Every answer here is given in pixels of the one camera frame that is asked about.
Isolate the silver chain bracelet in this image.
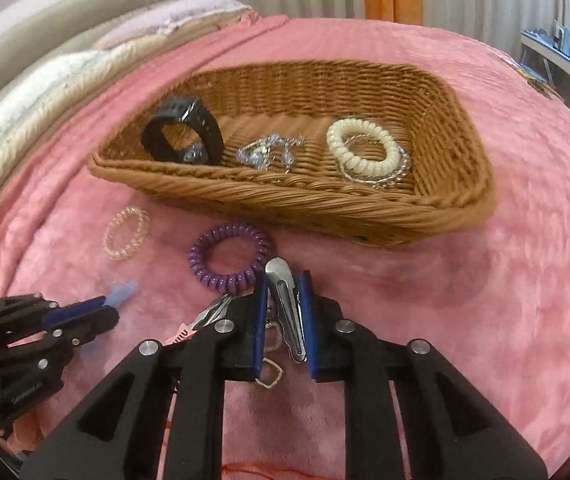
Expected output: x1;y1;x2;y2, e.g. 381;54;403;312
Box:
236;132;308;174

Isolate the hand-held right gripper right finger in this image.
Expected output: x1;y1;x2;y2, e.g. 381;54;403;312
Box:
297;270;551;480

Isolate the brown wicker basket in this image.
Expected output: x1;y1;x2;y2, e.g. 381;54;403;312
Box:
87;59;497;249

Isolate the black wrist watch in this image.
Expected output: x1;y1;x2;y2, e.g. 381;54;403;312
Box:
140;95;226;166

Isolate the translucent blue hair clip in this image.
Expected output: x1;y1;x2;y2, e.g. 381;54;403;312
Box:
104;280;140;310

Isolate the purple spiral hair tie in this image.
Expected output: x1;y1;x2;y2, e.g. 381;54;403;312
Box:
188;220;275;292

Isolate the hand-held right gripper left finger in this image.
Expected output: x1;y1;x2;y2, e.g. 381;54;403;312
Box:
20;273;271;480

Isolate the peach cloth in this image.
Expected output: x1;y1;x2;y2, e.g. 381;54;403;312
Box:
6;407;48;455

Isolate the white pillow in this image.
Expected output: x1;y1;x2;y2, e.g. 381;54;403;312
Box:
0;42;143;221

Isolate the pink plush blanket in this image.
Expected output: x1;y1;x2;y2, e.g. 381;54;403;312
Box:
0;13;570;480

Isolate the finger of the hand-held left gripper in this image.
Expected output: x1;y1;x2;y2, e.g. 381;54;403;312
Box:
0;306;121;392
0;293;108;335

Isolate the silver bead bracelet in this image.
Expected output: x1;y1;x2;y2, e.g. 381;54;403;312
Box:
337;132;412;190

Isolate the lavender folded blanket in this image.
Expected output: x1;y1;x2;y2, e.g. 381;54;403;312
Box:
92;0;257;52

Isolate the clear pink spiral hair tie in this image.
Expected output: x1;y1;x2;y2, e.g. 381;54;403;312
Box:
103;205;151;262

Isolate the silver hair clip pink tag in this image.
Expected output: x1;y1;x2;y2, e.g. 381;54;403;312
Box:
161;292;236;349

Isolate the cream spiral hair tie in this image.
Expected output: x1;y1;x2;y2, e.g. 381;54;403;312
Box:
325;117;402;177

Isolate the plain silver hair clip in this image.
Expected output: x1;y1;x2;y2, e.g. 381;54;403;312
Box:
264;257;312;364

